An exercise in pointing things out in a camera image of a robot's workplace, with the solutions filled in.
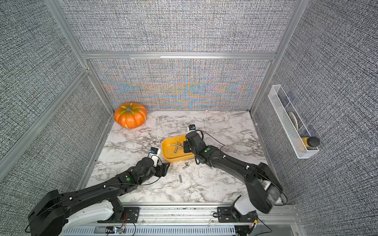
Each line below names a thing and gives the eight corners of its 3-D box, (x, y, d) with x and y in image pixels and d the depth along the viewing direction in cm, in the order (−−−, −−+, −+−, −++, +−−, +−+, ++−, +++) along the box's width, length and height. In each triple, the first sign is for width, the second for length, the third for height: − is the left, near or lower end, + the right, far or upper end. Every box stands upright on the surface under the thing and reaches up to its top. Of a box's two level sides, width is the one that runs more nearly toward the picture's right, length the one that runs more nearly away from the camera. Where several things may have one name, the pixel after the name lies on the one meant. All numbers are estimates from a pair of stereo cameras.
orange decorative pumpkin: (117, 132, 109) (110, 120, 99) (124, 114, 121) (118, 102, 111) (143, 132, 109) (139, 120, 99) (148, 114, 121) (144, 102, 111)
